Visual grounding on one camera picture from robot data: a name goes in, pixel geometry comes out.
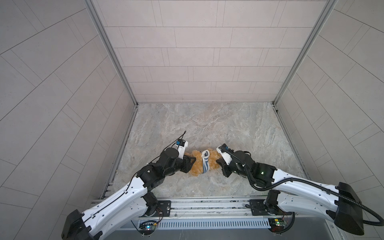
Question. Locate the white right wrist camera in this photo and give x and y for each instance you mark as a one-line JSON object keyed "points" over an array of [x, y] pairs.
{"points": [[226, 153]]}

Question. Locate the right green circuit board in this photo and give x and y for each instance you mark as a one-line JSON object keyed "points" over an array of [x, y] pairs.
{"points": [[276, 225]]}

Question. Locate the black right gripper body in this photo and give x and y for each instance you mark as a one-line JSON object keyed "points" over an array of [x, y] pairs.
{"points": [[225, 162]]}

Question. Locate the aluminium left corner post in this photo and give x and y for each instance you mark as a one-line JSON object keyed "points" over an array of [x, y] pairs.
{"points": [[90, 6]]}

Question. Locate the green circuit board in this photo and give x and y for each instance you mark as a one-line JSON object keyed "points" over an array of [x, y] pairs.
{"points": [[276, 225], [148, 227]]}

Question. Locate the aluminium corner post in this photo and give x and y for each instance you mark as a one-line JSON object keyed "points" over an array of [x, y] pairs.
{"points": [[90, 6], [323, 17]]}

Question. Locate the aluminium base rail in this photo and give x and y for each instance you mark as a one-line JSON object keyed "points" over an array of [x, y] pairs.
{"points": [[230, 207]]}

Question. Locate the aluminium right corner post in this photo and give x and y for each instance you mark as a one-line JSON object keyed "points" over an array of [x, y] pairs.
{"points": [[323, 17]]}

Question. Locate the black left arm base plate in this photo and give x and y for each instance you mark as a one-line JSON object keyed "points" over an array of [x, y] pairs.
{"points": [[161, 209]]}

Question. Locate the left green circuit board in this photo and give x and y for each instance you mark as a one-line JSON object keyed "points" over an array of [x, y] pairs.
{"points": [[148, 227]]}

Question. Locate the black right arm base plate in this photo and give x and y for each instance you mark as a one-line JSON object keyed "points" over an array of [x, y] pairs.
{"points": [[265, 208]]}

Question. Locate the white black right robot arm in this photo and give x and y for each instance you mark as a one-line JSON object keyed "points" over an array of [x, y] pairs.
{"points": [[288, 193]]}

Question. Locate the tan plush teddy bear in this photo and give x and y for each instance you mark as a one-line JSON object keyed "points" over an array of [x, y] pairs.
{"points": [[197, 167]]}

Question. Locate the blue white striped knit sweater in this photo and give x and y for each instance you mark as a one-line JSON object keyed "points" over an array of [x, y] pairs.
{"points": [[205, 161]]}

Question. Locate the white ventilation grille strip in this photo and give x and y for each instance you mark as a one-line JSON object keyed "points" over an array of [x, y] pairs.
{"points": [[204, 224]]}

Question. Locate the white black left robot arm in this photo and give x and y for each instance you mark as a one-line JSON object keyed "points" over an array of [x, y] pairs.
{"points": [[130, 202]]}

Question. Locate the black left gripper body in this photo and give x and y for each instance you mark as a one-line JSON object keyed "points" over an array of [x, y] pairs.
{"points": [[186, 163]]}

